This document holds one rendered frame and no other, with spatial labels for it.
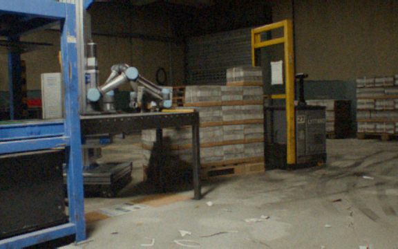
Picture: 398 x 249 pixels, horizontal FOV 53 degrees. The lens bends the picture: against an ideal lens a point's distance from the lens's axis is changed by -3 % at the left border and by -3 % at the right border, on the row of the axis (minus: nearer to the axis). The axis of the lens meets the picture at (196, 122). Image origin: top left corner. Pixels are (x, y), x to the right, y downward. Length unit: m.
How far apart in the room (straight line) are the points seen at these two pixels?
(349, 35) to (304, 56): 1.33
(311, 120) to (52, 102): 3.14
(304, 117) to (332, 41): 5.87
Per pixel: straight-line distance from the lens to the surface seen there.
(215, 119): 4.74
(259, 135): 5.09
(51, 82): 4.42
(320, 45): 11.15
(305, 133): 5.36
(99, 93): 3.96
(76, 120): 2.73
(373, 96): 8.84
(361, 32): 10.75
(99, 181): 4.05
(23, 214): 2.73
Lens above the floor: 0.90
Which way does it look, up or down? 3 degrees down
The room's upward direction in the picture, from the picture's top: 2 degrees counter-clockwise
